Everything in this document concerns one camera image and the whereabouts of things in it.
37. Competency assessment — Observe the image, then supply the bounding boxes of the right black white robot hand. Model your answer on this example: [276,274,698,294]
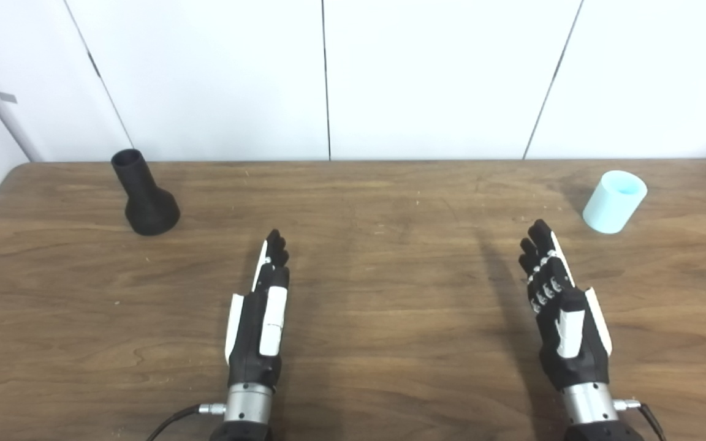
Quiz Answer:
[518,219,613,391]

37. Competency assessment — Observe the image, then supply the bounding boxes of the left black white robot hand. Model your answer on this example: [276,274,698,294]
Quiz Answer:
[224,229,290,389]

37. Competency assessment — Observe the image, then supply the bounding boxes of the light-blue hose piece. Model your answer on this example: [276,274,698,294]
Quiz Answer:
[582,170,648,235]

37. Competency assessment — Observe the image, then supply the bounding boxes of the black flared nozzle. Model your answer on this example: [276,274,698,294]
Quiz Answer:
[111,149,181,236]

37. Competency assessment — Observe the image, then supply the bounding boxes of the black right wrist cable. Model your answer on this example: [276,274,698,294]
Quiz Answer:
[613,399,666,441]

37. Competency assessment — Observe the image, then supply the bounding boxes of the white wall corner post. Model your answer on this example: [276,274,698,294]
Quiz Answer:
[0,36,44,163]

